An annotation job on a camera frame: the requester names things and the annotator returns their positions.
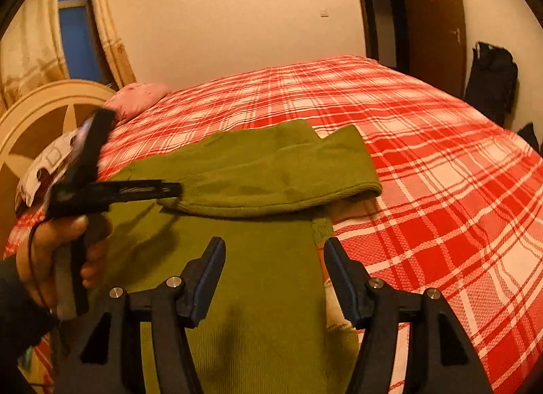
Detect green striped knit sweater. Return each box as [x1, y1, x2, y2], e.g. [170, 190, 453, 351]
[106, 120, 381, 393]

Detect person's left hand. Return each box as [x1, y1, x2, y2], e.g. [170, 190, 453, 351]
[16, 216, 112, 308]

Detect grey patterned pillow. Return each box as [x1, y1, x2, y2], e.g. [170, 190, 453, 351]
[15, 129, 78, 216]

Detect cream and brown headboard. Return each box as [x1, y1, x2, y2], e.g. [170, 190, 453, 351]
[1, 80, 114, 247]

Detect pink floral pillow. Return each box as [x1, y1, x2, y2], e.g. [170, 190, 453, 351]
[104, 82, 171, 125]

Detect dark blue window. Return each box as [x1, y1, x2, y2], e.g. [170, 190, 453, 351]
[58, 0, 108, 83]

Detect left beige curtain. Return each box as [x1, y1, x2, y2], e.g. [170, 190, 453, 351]
[1, 0, 69, 113]

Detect beige curtain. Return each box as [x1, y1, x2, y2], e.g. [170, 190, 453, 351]
[91, 0, 136, 88]
[1, 0, 69, 113]

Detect red plaid bed sheet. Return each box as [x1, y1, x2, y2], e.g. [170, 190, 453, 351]
[3, 54, 543, 394]

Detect right beige curtain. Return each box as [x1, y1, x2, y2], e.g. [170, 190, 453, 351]
[91, 0, 136, 88]

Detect black folded stroller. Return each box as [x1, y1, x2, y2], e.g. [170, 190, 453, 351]
[464, 42, 518, 127]

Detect brown wooden door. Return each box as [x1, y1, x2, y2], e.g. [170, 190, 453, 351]
[404, 0, 467, 98]

